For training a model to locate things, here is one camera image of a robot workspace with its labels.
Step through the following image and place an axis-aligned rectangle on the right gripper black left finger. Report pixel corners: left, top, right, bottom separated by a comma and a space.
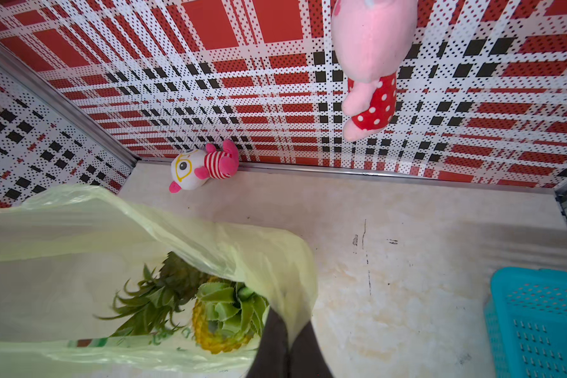
246, 310, 288, 378

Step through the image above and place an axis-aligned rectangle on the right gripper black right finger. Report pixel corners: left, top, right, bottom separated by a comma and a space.
289, 322, 333, 378

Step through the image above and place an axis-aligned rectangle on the pineapple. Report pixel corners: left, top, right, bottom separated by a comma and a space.
98, 251, 212, 337
192, 277, 269, 354

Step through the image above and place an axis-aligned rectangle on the yellow-green plastic bag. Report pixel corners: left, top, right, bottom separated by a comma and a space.
0, 185, 318, 377

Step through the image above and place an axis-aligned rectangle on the white pink plush bird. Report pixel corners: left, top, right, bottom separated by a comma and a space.
169, 140, 239, 194

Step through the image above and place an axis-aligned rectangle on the teal plastic basket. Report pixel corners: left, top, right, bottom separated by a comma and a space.
484, 267, 567, 378

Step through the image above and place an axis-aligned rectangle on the pink hanging plush toy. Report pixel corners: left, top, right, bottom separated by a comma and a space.
331, 0, 418, 142

